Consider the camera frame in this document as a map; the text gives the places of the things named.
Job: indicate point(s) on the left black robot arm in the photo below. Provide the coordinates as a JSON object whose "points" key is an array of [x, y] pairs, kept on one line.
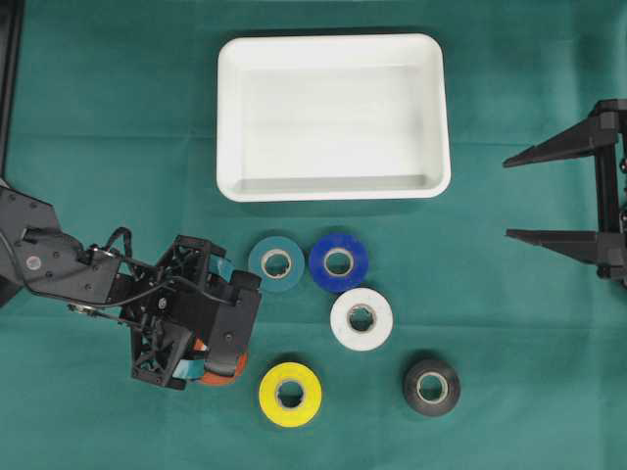
{"points": [[38, 256]]}

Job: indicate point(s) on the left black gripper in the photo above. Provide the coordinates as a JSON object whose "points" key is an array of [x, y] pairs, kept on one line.
{"points": [[147, 294]]}

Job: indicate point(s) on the teal tape roll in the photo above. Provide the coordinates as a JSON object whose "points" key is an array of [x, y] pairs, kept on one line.
{"points": [[277, 246]]}

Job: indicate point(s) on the blue tape roll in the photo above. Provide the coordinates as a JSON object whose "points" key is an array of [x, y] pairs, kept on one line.
{"points": [[346, 244]]}

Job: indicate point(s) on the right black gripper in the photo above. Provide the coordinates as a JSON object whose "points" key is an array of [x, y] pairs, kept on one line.
{"points": [[603, 135]]}

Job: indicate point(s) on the white tape roll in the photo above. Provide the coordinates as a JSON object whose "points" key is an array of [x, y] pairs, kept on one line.
{"points": [[382, 320]]}

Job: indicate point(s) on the red tape roll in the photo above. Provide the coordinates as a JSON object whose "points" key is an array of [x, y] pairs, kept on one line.
{"points": [[213, 379]]}

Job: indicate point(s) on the white plastic tray case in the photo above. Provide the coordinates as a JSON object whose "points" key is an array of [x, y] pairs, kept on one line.
{"points": [[332, 117]]}

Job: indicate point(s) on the black tape roll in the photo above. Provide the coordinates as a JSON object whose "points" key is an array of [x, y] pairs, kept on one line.
{"points": [[447, 379]]}

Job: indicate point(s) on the yellow tape roll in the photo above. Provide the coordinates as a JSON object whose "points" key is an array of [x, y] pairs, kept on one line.
{"points": [[275, 410]]}

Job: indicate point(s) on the green table cloth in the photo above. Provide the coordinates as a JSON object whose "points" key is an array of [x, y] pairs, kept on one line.
{"points": [[115, 124]]}

